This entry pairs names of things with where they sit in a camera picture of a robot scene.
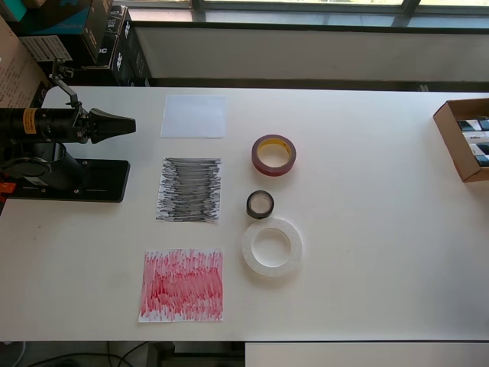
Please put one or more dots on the red tape roll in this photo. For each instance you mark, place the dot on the red tape roll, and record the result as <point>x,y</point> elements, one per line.
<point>267,170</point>

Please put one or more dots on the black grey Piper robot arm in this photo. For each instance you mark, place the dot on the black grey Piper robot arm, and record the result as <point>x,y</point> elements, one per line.
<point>46,122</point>

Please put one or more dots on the black tape roll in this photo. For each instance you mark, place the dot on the black tape roll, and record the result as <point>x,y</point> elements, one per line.
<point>261,216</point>

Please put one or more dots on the black carton with white label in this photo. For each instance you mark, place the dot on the black carton with white label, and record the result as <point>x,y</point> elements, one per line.
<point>46,47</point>

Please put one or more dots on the teal and black carton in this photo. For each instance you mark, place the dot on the teal and black carton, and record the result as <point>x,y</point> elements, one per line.
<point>57,17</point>

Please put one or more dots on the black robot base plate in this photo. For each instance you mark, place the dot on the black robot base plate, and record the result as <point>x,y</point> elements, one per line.
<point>107,183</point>

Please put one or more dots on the dark table leg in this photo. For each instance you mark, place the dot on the dark table leg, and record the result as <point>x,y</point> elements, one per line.
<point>160,355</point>

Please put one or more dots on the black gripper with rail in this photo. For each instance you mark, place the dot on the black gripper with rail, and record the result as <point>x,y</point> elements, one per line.
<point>82,128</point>

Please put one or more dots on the small black and white box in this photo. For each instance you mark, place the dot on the small black and white box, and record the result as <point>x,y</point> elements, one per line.
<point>471,125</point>

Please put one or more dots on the camera circuit board on bracket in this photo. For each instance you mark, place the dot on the camera circuit board on bracket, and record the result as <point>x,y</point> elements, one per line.
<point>60,70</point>

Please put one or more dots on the black scribbled paper sheet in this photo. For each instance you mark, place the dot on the black scribbled paper sheet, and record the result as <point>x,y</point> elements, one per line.
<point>191,191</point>

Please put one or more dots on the large printed cardboard box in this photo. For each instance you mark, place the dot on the large printed cardboard box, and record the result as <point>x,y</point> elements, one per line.
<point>15,76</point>

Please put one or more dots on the open brown cardboard tray box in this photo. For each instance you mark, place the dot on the open brown cardboard tray box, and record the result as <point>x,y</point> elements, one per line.
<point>454,153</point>

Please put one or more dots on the dark printed carton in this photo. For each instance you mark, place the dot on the dark printed carton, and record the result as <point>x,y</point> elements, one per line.
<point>131,61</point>

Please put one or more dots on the small white printed box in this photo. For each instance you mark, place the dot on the small white printed box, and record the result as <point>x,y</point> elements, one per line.
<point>475,137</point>

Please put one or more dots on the white side table top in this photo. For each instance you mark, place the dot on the white side table top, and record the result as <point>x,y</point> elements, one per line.
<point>363,355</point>

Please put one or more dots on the red scribbled paper sheet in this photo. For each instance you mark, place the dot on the red scribbled paper sheet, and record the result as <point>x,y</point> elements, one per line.
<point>183,286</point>

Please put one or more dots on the plain white paper sheet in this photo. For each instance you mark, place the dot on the plain white paper sheet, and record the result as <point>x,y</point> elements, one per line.
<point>193,116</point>

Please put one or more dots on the white tape roll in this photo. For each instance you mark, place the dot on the white tape roll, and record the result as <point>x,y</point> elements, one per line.
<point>246,252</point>

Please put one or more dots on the orange table clamp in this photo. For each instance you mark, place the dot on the orange table clamp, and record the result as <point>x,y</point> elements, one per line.
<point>7,188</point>

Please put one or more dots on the black carton with white print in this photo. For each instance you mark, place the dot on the black carton with white print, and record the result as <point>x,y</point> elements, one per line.
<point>116,21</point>

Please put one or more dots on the small dark box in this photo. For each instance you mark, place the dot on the small dark box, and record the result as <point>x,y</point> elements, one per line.
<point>483,161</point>
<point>480,150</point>

